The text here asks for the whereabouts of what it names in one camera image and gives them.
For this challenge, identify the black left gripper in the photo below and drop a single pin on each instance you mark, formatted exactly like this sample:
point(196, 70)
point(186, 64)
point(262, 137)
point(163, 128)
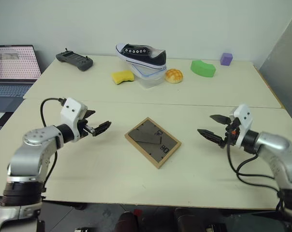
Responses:
point(84, 129)

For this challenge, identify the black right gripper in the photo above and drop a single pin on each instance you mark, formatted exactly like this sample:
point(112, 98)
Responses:
point(231, 131)

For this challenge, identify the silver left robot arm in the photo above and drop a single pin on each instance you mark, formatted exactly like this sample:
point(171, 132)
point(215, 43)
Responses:
point(34, 154)

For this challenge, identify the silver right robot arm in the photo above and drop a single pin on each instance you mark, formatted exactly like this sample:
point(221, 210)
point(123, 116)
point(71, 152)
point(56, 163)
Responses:
point(279, 154)

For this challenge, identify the laptop computer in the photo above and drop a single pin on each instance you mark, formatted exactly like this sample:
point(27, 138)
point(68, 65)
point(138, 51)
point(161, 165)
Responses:
point(8, 70)

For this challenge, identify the yellow sponge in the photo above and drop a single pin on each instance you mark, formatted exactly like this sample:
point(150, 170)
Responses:
point(122, 76)

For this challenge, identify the green curved foam block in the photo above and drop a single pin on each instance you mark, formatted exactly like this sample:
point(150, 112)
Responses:
point(203, 68)

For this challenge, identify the grey remote controller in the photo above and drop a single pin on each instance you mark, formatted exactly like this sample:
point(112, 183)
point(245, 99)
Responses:
point(74, 61)

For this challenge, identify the pineapple bun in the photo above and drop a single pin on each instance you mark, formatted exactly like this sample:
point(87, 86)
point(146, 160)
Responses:
point(174, 76)

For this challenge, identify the purple cube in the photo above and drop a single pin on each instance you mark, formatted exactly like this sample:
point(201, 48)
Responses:
point(226, 59)

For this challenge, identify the clear plastic container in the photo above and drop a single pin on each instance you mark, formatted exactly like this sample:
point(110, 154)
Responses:
point(149, 76)

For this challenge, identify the black and white sneaker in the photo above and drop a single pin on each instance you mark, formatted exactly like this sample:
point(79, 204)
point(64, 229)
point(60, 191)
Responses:
point(141, 56)

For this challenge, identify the grey panel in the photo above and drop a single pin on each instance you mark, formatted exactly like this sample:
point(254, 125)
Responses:
point(281, 72)

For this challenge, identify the dark rounded shape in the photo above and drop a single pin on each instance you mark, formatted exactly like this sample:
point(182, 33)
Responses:
point(126, 221)

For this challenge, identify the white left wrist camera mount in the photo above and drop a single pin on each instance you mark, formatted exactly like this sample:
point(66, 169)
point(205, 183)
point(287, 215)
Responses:
point(72, 113)

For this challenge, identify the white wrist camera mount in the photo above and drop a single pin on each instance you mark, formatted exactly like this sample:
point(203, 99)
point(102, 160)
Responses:
point(72, 113)
point(242, 120)

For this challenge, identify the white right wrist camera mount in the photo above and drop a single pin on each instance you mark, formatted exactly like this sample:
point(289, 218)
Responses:
point(242, 120)

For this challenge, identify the wooden picture frame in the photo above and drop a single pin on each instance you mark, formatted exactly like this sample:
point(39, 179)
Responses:
point(152, 142)

